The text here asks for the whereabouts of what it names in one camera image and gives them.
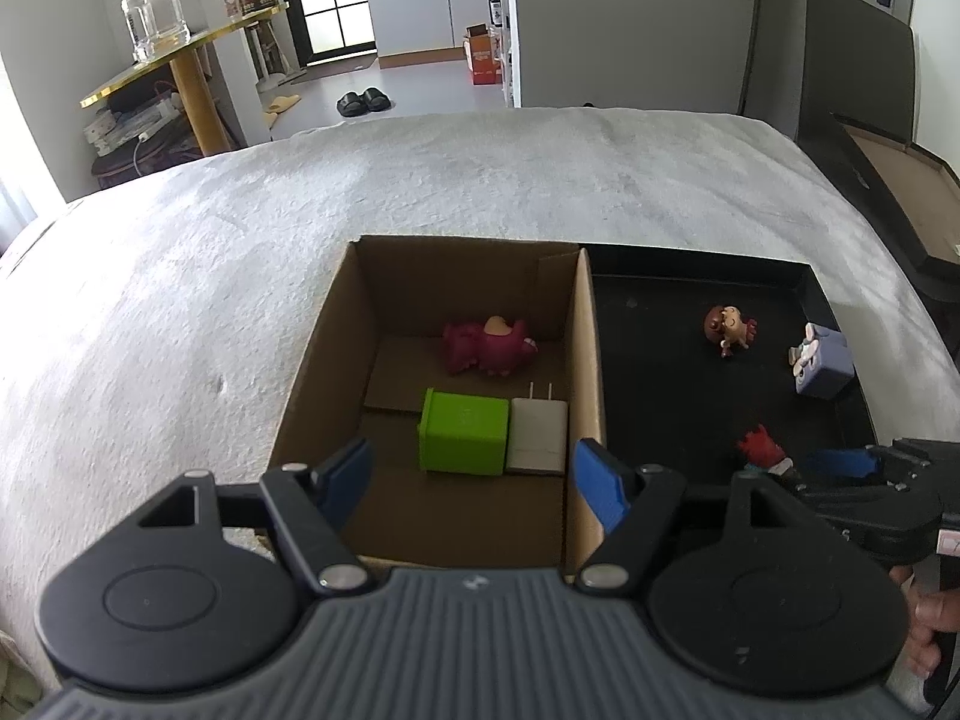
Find gold rim round table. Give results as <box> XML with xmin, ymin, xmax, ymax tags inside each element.
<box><xmin>80</xmin><ymin>2</ymin><xmax>290</xmax><ymax>158</ymax></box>

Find white kitchen cabinet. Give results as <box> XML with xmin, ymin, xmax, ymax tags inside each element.
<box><xmin>358</xmin><ymin>0</ymin><xmax>507</xmax><ymax>68</ymax></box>

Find boxes under round table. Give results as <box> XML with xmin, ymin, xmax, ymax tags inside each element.
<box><xmin>82</xmin><ymin>94</ymin><xmax>185</xmax><ymax>158</ymax></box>

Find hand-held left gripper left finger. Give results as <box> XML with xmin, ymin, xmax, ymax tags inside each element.
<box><xmin>135</xmin><ymin>435</ymin><xmax>377</xmax><ymax>599</ymax></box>

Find dark door mat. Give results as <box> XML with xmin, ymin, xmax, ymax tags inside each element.
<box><xmin>289</xmin><ymin>52</ymin><xmax>380</xmax><ymax>85</ymax></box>

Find black frame with brown board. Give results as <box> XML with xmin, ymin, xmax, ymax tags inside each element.
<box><xmin>829</xmin><ymin>112</ymin><xmax>960</xmax><ymax>301</ymax></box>

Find brown cardboard box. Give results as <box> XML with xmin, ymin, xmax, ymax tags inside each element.
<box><xmin>268</xmin><ymin>235</ymin><xmax>607</xmax><ymax>578</ymax></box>

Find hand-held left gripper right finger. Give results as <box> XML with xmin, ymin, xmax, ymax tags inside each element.
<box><xmin>572</xmin><ymin>436</ymin><xmax>826</xmax><ymax>595</ymax></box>

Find white stand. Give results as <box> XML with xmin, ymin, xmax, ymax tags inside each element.
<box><xmin>251</xmin><ymin>19</ymin><xmax>290</xmax><ymax>87</ymax></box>

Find brown hair figurine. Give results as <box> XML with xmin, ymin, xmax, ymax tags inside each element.
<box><xmin>703</xmin><ymin>304</ymin><xmax>758</xmax><ymax>359</ymax></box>

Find pink bear figurine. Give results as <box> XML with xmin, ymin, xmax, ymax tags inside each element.
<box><xmin>441</xmin><ymin>316</ymin><xmax>541</xmax><ymax>377</ymax></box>

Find black framed glass door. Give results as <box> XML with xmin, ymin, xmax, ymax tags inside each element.
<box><xmin>281</xmin><ymin>0</ymin><xmax>376</xmax><ymax>65</ymax></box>

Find purple cube toy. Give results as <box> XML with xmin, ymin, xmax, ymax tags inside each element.
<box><xmin>787</xmin><ymin>322</ymin><xmax>856</xmax><ymax>400</ymax></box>

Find white plug charger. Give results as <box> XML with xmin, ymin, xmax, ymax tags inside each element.
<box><xmin>506</xmin><ymin>382</ymin><xmax>567</xmax><ymax>476</ymax></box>

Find black tray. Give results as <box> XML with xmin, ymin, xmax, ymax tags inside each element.
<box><xmin>581</xmin><ymin>244</ymin><xmax>901</xmax><ymax>496</ymax></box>

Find person's right hand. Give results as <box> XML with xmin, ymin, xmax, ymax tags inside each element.
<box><xmin>889</xmin><ymin>566</ymin><xmax>960</xmax><ymax>677</ymax></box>

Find green hexagonal box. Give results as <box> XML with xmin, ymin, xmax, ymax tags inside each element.
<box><xmin>418</xmin><ymin>388</ymin><xmax>512</xmax><ymax>476</ymax></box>

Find red hat figurine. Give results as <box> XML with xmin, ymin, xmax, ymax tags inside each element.
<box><xmin>736</xmin><ymin>424</ymin><xmax>800</xmax><ymax>477</ymax></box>

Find white crumpled cloth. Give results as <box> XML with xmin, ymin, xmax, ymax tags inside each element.
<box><xmin>0</xmin><ymin>626</ymin><xmax>53</xmax><ymax>720</ymax></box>

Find clear glass jar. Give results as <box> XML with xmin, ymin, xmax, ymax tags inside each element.
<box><xmin>121</xmin><ymin>0</ymin><xmax>190</xmax><ymax>63</ymax></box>

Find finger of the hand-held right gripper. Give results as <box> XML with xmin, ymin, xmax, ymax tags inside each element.
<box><xmin>806</xmin><ymin>439</ymin><xmax>938</xmax><ymax>478</ymax></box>
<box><xmin>787</xmin><ymin>481</ymin><xmax>938</xmax><ymax>518</ymax></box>

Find black leaning panel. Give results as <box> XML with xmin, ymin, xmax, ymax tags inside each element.
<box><xmin>795</xmin><ymin>0</ymin><xmax>920</xmax><ymax>158</ymax></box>

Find orange cardboard box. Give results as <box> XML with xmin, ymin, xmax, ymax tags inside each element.
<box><xmin>463</xmin><ymin>22</ymin><xmax>505</xmax><ymax>85</ymax></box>

